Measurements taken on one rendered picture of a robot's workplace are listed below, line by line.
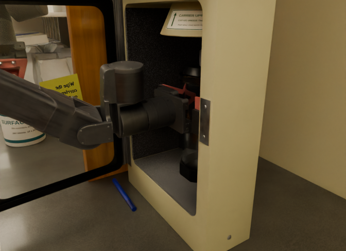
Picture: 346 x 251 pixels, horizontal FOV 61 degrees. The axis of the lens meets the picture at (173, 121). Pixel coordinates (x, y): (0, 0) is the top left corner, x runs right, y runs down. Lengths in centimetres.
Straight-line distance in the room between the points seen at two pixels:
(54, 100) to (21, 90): 4
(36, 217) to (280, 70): 71
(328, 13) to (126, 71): 51
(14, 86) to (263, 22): 36
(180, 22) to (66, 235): 46
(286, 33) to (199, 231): 56
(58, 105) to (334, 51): 61
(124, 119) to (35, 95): 14
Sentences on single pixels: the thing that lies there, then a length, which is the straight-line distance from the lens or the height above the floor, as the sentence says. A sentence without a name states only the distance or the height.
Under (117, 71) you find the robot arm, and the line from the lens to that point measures 46.
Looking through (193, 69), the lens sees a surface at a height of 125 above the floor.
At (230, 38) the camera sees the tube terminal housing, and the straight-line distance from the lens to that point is 42.
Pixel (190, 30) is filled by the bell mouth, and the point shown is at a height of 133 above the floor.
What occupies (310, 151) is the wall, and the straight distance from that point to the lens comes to 87.
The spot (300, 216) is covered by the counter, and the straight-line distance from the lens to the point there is 72.
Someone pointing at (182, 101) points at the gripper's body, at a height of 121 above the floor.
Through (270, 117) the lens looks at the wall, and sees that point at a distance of 92.
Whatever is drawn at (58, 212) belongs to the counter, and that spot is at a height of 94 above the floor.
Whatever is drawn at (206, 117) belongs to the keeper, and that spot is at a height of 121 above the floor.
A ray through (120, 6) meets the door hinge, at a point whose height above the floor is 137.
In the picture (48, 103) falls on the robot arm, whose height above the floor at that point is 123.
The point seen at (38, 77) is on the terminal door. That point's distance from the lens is 60.
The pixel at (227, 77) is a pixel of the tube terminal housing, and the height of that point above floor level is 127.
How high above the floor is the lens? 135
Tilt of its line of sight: 20 degrees down
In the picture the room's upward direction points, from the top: straight up
